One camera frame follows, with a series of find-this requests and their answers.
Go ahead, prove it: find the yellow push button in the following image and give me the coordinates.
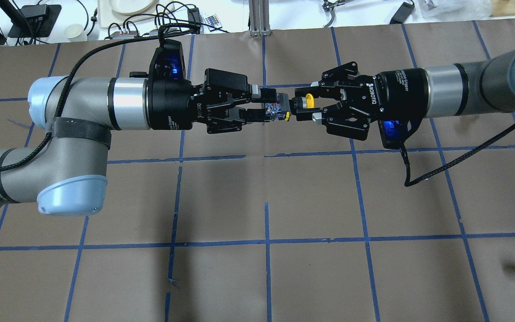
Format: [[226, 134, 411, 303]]
[[263, 93, 318, 122]]

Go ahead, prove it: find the black power adapter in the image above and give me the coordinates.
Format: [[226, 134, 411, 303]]
[[389, 0, 415, 25]]

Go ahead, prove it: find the clear plastic bag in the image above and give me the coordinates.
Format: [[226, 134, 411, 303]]
[[418, 0, 493, 20]]

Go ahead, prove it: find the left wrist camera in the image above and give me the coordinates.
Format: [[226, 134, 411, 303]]
[[148, 38, 186, 81]]

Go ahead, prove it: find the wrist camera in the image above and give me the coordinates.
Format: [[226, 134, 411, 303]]
[[378, 119, 422, 149], [148, 38, 186, 81]]

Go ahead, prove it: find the white paper cup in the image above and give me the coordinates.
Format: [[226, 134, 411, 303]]
[[63, 24, 88, 42]]

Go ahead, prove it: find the aluminium frame post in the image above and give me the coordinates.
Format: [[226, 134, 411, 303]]
[[249, 0, 272, 37]]

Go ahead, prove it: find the wooden board stand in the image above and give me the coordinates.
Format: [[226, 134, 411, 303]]
[[489, 0, 515, 18]]

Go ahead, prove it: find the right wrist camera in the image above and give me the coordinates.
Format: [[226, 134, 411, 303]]
[[378, 119, 422, 149]]

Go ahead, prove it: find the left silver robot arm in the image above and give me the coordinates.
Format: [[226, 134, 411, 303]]
[[0, 69, 277, 216]]

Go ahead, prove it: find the beige tray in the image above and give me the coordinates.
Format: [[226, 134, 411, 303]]
[[97, 0, 169, 29]]

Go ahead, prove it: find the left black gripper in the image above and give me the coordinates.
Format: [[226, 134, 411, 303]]
[[146, 68, 278, 134]]

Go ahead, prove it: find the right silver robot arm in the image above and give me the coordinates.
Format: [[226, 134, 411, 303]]
[[289, 50, 515, 149]]

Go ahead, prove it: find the brown paper table cover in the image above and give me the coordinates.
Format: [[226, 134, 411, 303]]
[[0, 20, 515, 322]]

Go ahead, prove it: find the beige round plate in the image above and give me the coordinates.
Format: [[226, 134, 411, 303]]
[[109, 0, 155, 16]]

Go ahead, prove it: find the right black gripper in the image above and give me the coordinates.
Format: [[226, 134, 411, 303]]
[[294, 62, 429, 141]]

